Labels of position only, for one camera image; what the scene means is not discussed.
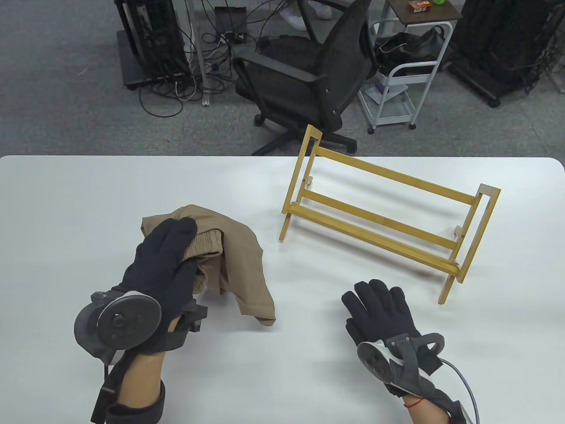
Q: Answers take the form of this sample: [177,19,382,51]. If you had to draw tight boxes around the person's left hand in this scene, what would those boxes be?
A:
[111,217,199,354]

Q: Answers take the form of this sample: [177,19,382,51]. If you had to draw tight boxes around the person's right hand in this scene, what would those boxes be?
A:
[341,279,443,399]

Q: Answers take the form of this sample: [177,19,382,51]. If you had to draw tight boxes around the khaki shorts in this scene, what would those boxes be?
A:
[141,204,277,328]

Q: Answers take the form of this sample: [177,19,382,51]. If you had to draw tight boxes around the yellow wooden book rack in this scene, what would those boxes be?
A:
[279,124,502,305]

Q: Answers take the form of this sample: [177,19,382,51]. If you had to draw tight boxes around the person's left forearm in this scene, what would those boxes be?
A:
[116,351,166,412]

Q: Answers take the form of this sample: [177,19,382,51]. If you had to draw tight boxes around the person's right forearm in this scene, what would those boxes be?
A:
[404,395,460,424]

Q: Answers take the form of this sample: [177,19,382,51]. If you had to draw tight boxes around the grey round right hand tracker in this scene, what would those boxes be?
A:
[356,333,446,394]

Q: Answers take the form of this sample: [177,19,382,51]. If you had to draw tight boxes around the grey round hand tracker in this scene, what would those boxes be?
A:
[356,333,446,394]
[74,289,162,366]

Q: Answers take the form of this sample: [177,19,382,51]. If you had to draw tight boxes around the grey round left hand tracker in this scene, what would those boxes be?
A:
[74,289,162,366]

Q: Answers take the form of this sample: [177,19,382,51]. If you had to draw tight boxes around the white rolling cart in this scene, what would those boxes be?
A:
[357,0,463,135]

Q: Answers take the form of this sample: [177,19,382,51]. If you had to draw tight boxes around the black office chair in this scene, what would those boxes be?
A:
[232,0,378,156]

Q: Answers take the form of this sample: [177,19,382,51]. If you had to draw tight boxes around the small black box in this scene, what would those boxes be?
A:
[214,6,248,45]

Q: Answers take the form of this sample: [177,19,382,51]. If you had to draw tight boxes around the black bag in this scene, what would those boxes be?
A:
[374,25,447,76]

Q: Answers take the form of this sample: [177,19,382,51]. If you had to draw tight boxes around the grey right tracker cable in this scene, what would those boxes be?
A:
[441,358,480,424]

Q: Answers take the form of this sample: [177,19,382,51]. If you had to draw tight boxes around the black left forearm strap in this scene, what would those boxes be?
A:
[90,356,167,424]

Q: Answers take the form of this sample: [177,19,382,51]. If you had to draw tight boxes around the tangle of black cables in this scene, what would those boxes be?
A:
[138,26,241,118]

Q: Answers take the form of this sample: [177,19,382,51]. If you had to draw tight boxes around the aluminium frame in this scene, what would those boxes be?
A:
[185,0,213,107]

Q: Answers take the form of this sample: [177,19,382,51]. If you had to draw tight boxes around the black equipment rack with cables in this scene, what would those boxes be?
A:
[447,0,565,108]

